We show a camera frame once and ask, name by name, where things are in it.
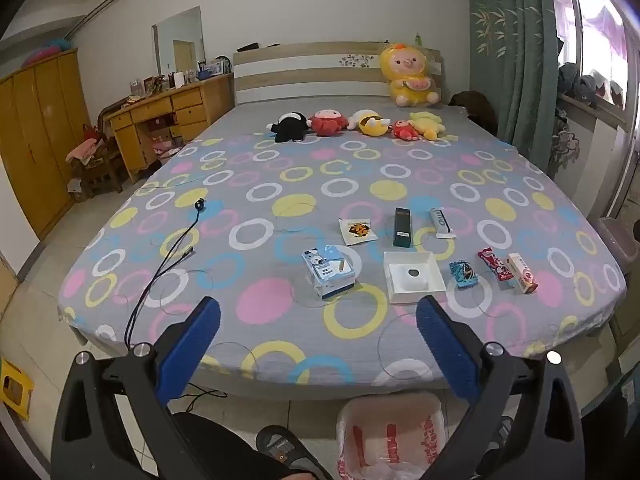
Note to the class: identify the white flower decoration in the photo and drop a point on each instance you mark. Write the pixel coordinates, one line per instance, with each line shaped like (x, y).
(565, 147)

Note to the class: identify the trash bin with white bag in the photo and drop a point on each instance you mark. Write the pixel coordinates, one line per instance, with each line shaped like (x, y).
(390, 440)

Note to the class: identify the yellow and white plush toy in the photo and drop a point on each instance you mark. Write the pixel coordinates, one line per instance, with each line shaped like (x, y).
(371, 124)

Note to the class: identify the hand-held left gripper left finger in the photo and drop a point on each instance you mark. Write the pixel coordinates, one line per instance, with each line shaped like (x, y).
(192, 345)

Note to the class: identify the black sandal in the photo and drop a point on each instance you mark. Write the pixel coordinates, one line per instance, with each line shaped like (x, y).
(285, 447)

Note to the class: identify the green curtain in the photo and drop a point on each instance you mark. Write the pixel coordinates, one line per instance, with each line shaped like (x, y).
(515, 50)

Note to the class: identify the small red plush toy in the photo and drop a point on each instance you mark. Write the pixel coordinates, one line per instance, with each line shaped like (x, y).
(404, 130)

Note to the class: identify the wooden chair with clothes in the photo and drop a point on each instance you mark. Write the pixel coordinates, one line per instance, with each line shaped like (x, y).
(97, 160)

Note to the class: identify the assorted desk items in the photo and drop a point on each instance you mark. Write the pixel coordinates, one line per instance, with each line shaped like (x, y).
(165, 82)

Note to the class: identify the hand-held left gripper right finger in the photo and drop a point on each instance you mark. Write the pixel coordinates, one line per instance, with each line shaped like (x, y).
(445, 350)

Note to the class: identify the yellow duck plush toy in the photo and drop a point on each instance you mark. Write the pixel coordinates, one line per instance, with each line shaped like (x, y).
(427, 124)

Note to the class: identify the white square box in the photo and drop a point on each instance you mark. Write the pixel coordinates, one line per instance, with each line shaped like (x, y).
(415, 280)

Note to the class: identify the yellow plastic stool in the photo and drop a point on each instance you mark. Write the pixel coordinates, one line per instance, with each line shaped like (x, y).
(15, 385)

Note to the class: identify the wooden wardrobe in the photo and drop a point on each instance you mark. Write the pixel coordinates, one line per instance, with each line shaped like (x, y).
(35, 135)

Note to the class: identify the white snack packet orange print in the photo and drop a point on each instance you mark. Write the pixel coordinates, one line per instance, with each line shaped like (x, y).
(357, 231)

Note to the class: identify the pink plastic bin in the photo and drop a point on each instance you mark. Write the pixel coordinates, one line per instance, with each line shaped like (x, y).
(617, 235)

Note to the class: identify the large yellow pig plush toy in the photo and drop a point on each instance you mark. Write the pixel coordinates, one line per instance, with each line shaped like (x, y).
(407, 72)

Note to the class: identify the blue and white small box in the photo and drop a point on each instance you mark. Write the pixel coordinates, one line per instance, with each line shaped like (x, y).
(327, 272)

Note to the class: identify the silver tube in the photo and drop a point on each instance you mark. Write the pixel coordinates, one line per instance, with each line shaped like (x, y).
(442, 222)

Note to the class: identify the dark green box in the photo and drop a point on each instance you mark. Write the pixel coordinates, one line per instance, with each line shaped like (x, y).
(402, 227)

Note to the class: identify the wooden desk with drawers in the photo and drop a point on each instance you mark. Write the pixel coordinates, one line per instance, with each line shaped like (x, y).
(195, 102)

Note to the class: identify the blue snack packet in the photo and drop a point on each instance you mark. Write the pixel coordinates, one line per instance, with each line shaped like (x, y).
(463, 275)

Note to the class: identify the wooden bed headboard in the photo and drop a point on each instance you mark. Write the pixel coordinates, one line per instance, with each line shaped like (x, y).
(310, 72)

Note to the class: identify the red snack packet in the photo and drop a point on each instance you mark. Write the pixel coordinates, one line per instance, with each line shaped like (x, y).
(495, 265)

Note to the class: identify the pink inflatable toy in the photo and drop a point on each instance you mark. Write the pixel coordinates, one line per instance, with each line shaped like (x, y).
(45, 52)

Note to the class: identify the black and white plush toy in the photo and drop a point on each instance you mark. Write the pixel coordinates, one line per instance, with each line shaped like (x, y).
(289, 127)

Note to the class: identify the wall mirror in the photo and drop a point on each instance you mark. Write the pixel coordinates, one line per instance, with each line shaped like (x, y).
(172, 35)

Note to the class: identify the person's leg in black trousers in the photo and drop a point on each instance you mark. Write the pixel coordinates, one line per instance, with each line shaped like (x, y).
(210, 447)

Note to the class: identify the white and red small box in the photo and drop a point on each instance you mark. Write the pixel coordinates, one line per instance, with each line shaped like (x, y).
(521, 272)

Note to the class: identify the pile of dark hats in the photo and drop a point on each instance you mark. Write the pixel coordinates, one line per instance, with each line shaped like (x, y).
(587, 85)

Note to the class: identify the window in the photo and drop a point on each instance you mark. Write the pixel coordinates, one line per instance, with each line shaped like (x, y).
(595, 45)

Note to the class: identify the bed with circle-print sheet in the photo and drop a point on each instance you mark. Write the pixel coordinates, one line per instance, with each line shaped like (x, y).
(310, 180)

